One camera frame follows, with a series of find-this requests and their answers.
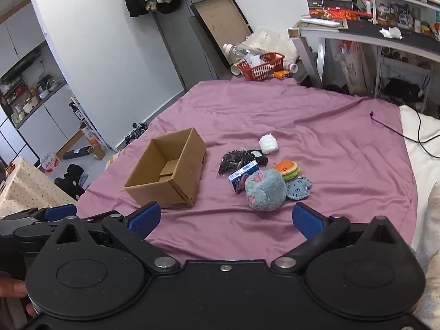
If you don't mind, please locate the printed paper bag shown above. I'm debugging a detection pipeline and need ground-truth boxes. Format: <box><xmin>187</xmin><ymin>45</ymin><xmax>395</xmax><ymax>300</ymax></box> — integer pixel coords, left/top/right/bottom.
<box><xmin>335</xmin><ymin>39</ymin><xmax>368</xmax><ymax>93</ymax></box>

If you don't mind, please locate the blue tissue packet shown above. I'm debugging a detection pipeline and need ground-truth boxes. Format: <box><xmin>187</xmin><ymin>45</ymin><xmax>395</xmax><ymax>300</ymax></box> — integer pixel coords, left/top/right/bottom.
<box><xmin>228</xmin><ymin>162</ymin><xmax>260</xmax><ymax>195</ymax></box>

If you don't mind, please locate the flat cardboard box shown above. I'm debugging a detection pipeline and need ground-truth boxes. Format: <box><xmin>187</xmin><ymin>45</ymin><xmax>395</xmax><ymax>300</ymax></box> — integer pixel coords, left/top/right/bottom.
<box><xmin>55</xmin><ymin>124</ymin><xmax>108</xmax><ymax>161</ymax></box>

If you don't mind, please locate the black sequin pouch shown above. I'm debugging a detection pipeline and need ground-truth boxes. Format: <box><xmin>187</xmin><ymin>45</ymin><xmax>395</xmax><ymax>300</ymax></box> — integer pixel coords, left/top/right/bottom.
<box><xmin>218</xmin><ymin>150</ymin><xmax>257</xmax><ymax>177</ymax></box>

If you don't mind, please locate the white metal rack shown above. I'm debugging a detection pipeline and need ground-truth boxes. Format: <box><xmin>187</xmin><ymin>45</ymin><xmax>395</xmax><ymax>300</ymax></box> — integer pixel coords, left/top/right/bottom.
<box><xmin>374</xmin><ymin>53</ymin><xmax>434</xmax><ymax>107</ymax></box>

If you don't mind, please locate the grey-blue round plush toy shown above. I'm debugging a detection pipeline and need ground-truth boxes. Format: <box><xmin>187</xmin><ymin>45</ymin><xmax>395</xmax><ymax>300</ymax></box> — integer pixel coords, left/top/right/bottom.
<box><xmin>244</xmin><ymin>169</ymin><xmax>287</xmax><ymax>212</ymax></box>

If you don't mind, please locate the brown cardboard box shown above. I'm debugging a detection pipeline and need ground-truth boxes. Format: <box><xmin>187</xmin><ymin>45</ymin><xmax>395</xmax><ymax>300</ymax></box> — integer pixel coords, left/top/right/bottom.
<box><xmin>124</xmin><ymin>127</ymin><xmax>207</xmax><ymax>210</ymax></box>

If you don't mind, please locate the black cable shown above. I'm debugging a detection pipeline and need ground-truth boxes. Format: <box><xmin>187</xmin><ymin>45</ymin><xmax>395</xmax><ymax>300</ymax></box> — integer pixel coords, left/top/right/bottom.
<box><xmin>369</xmin><ymin>110</ymin><xmax>440</xmax><ymax>159</ymax></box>

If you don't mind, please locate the white soft roll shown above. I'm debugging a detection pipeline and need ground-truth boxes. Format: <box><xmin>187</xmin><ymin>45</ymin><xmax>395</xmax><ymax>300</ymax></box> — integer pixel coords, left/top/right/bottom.
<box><xmin>258</xmin><ymin>133</ymin><xmax>279</xmax><ymax>155</ymax></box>

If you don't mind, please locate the black picture frame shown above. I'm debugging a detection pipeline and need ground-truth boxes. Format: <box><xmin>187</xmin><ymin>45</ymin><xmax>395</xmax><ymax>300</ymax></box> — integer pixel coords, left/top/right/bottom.
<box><xmin>189</xmin><ymin>0</ymin><xmax>253</xmax><ymax>69</ymax></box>

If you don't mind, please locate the blue octopus plush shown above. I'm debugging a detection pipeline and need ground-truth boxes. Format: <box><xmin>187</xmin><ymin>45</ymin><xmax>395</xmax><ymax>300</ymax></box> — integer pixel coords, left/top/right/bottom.
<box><xmin>285</xmin><ymin>175</ymin><xmax>313</xmax><ymax>201</ymax></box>

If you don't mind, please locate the orange green burger plush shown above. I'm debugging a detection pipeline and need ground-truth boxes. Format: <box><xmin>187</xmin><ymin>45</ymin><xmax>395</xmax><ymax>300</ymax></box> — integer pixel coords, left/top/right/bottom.
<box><xmin>274</xmin><ymin>160</ymin><xmax>301</xmax><ymax>182</ymax></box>

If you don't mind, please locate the white tote bag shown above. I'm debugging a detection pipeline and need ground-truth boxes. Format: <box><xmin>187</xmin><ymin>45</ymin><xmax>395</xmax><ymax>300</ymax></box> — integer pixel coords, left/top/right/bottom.
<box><xmin>242</xmin><ymin>27</ymin><xmax>299</xmax><ymax>64</ymax></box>

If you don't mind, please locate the red white plastic bag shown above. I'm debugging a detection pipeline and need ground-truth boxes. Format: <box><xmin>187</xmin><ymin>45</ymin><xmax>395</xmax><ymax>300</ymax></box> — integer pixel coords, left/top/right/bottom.
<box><xmin>40</xmin><ymin>153</ymin><xmax>62</xmax><ymax>174</ymax></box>

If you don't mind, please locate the light patterned cloth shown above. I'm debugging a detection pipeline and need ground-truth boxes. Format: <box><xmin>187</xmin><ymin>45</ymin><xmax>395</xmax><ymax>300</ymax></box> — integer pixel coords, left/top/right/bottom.
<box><xmin>411</xmin><ymin>182</ymin><xmax>440</xmax><ymax>330</ymax></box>

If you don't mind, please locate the red plastic basket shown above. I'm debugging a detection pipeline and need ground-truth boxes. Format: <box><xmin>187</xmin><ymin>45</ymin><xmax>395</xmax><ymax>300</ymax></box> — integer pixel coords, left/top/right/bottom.
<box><xmin>237</xmin><ymin>52</ymin><xmax>286</xmax><ymax>82</ymax></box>

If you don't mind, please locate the red gold foil packet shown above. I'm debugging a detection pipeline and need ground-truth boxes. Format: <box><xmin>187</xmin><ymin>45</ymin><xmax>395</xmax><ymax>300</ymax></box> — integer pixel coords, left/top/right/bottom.
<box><xmin>309</xmin><ymin>7</ymin><xmax>373</xmax><ymax>21</ymax></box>

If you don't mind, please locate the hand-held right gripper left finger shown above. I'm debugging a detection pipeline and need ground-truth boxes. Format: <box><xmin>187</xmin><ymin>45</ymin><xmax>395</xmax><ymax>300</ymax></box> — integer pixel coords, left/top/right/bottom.
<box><xmin>51</xmin><ymin>202</ymin><xmax>181</xmax><ymax>273</ymax></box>

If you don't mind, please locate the black pouch with white label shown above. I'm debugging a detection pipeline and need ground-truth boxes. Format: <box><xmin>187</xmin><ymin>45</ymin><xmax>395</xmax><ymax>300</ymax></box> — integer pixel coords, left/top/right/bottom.
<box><xmin>246</xmin><ymin>148</ymin><xmax>269</xmax><ymax>166</ymax></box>

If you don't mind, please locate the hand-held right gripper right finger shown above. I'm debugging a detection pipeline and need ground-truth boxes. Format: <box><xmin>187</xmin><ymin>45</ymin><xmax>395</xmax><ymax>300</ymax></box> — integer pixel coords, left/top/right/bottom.
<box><xmin>271</xmin><ymin>203</ymin><xmax>406</xmax><ymax>274</ymax></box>

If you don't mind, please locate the black bag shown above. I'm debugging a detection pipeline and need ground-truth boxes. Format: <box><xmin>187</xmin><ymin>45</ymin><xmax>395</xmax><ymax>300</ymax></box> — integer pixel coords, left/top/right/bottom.
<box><xmin>383</xmin><ymin>77</ymin><xmax>422</xmax><ymax>102</ymax></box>

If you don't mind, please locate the clear plastic bottle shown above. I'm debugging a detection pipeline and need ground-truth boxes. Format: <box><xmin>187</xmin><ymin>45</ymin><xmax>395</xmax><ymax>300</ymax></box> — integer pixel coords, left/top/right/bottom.
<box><xmin>223</xmin><ymin>42</ymin><xmax>267</xmax><ymax>63</ymax></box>

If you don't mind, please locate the black plush toy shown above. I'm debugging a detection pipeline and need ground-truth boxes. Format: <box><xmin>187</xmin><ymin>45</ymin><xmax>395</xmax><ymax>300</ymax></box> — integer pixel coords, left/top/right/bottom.
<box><xmin>54</xmin><ymin>164</ymin><xmax>86</xmax><ymax>200</ymax></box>

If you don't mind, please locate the white kitchen cabinet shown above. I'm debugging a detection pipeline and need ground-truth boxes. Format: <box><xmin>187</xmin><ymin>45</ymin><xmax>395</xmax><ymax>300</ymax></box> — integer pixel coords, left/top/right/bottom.
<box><xmin>0</xmin><ymin>41</ymin><xmax>90</xmax><ymax>166</ymax></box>

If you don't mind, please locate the white desk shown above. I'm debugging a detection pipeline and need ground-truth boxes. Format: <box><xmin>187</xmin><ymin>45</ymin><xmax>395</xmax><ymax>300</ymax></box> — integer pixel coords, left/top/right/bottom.
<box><xmin>288</xmin><ymin>17</ymin><xmax>440</xmax><ymax>90</ymax></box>

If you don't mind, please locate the grey door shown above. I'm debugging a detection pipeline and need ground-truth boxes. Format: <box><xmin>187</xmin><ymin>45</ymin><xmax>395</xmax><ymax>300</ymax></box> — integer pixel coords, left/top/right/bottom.
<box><xmin>153</xmin><ymin>0</ymin><xmax>221</xmax><ymax>92</ymax></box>

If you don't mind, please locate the person's left hand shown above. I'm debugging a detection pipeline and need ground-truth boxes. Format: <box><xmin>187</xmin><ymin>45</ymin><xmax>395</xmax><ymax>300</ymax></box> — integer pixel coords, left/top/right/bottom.
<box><xmin>0</xmin><ymin>271</ymin><xmax>38</xmax><ymax>318</ymax></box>

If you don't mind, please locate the white pillow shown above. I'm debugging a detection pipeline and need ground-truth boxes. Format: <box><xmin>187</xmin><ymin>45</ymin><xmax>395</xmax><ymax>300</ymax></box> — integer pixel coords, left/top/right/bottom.
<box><xmin>399</xmin><ymin>105</ymin><xmax>440</xmax><ymax>248</ymax></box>

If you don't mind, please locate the yellow paper bag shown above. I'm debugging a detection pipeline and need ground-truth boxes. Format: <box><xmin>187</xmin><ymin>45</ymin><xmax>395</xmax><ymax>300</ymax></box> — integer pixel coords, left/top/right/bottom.
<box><xmin>104</xmin><ymin>150</ymin><xmax>122</xmax><ymax>172</ymax></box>

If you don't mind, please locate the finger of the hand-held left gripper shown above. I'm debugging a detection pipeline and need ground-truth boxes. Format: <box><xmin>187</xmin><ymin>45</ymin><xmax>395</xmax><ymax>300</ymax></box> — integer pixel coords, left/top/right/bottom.
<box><xmin>14</xmin><ymin>221</ymin><xmax>66</xmax><ymax>252</ymax></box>
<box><xmin>3</xmin><ymin>203</ymin><xmax>78</xmax><ymax>222</ymax></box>

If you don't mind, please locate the purple bed sheet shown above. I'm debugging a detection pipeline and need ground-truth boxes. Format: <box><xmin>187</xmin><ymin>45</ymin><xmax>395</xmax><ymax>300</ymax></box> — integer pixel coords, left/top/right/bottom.
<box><xmin>74</xmin><ymin>78</ymin><xmax>418</xmax><ymax>265</ymax></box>

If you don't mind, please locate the crumpled white tissue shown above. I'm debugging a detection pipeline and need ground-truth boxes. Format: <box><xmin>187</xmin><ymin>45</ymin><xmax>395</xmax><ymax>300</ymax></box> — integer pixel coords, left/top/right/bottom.
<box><xmin>379</xmin><ymin>26</ymin><xmax>403</xmax><ymax>39</ymax></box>

